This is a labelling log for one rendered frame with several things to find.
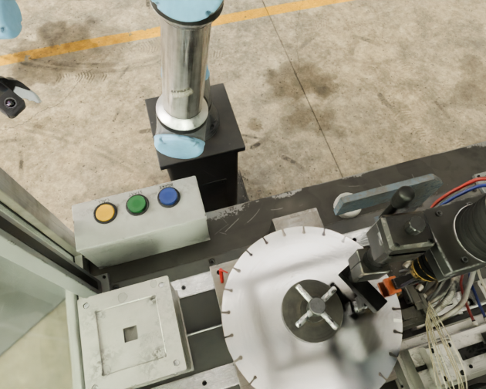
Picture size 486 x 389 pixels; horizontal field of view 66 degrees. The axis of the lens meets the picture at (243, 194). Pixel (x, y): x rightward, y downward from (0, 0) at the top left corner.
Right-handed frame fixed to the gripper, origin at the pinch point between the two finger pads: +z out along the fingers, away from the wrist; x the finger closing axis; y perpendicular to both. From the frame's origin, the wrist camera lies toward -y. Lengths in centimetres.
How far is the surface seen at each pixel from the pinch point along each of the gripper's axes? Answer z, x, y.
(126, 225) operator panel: 1.3, 4.5, -38.1
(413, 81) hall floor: 91, -169, -70
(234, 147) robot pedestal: 16, -33, -40
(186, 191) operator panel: 1.3, -9.3, -43.4
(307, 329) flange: -5, 2, -80
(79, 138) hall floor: 91, -30, 57
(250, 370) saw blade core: -4, 13, -76
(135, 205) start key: 0.3, 0.1, -36.9
